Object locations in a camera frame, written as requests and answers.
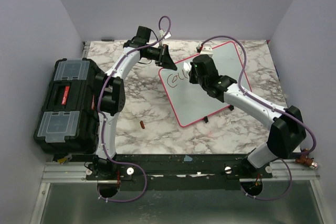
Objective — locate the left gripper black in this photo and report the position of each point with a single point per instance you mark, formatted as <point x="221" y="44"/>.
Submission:
<point x="167" y="61"/>

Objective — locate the whiteboard marker white barrel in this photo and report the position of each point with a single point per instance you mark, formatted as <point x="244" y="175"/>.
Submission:
<point x="186" y="67"/>

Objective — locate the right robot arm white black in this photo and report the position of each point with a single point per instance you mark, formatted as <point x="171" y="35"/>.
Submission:
<point x="284" y="124"/>

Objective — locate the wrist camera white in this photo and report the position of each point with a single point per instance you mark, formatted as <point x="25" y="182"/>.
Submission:
<point x="163" y="35"/>
<point x="205" y="49"/>

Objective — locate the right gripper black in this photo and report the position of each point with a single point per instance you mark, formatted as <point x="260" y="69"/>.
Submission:
<point x="192" y="79"/>

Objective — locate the black whiteboard stand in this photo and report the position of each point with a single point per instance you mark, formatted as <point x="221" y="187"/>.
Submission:
<point x="230" y="107"/>

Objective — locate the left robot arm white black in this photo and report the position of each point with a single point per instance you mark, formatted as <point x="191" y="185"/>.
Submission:
<point x="111" y="92"/>

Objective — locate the whiteboard with pink frame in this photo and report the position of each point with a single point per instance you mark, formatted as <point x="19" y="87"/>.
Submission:
<point x="190" y="103"/>

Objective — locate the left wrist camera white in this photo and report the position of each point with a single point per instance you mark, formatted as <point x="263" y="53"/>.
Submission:
<point x="163" y="35"/>

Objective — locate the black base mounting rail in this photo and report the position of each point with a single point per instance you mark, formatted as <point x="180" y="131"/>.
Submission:
<point x="134" y="172"/>

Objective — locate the black toolbox with clear lids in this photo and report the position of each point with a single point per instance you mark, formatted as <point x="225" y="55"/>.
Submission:
<point x="69" y="120"/>

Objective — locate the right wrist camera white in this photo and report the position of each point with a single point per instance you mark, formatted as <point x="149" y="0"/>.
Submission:
<point x="205" y="49"/>

